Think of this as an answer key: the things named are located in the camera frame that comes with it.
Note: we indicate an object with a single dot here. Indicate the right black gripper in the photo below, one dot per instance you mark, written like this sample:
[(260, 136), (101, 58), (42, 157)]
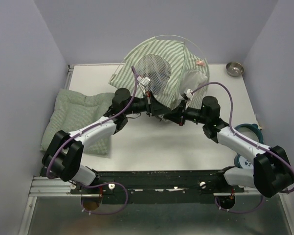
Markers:
[(179, 114)]

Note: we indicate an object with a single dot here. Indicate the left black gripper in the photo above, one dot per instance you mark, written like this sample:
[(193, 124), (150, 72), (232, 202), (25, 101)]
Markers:
[(153, 106)]

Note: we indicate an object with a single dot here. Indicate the green striped pet tent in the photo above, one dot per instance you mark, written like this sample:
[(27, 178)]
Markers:
[(152, 59)]

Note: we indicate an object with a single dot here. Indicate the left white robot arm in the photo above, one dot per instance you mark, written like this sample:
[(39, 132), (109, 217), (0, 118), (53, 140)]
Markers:
[(63, 156)]

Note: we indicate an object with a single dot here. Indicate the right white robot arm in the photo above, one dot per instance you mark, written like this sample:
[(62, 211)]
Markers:
[(271, 172)]

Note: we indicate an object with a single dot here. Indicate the steel pet bowl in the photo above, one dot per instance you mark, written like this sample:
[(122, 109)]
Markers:
[(234, 69)]

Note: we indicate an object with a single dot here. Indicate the teal paw print toy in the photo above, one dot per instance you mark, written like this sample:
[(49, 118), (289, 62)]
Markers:
[(253, 132)]

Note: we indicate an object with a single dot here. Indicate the green checkered cushion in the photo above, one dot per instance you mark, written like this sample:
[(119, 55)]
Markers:
[(73, 111)]

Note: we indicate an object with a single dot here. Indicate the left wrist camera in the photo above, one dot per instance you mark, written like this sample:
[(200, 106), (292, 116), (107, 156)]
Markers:
[(143, 82)]

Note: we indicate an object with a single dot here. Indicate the black mounting rail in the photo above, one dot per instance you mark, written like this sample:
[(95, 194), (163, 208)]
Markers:
[(157, 187)]

